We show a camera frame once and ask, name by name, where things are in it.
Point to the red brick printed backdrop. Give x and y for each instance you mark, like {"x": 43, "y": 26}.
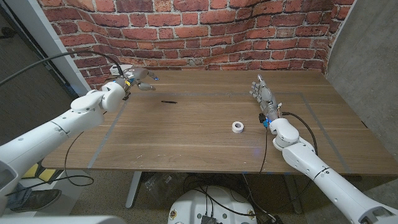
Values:
{"x": 202, "y": 34}

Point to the white pillar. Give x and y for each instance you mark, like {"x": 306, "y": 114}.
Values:
{"x": 46, "y": 37}

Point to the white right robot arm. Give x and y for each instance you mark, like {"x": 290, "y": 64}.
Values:
{"x": 326, "y": 177}

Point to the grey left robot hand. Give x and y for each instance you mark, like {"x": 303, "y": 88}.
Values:
{"x": 138, "y": 74}

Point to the white tape roll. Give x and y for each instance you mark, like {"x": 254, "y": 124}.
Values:
{"x": 237, "y": 127}

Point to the yellow and black foot pedal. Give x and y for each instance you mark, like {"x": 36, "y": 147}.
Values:
{"x": 46, "y": 175}

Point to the grey metal table leg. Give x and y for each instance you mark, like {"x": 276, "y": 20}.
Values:
{"x": 293, "y": 196}
{"x": 133, "y": 189}

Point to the white power strip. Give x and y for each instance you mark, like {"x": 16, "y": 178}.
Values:
{"x": 115, "y": 71}

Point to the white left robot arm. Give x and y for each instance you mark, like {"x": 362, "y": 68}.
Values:
{"x": 46, "y": 137}

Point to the blue jeans leg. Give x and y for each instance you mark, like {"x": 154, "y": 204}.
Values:
{"x": 18, "y": 196}

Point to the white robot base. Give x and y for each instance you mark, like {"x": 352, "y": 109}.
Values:
{"x": 192, "y": 205}

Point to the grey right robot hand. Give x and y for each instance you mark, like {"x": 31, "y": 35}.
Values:
{"x": 266, "y": 96}

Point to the clear plastic bag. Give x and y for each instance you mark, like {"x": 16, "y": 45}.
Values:
{"x": 161, "y": 186}

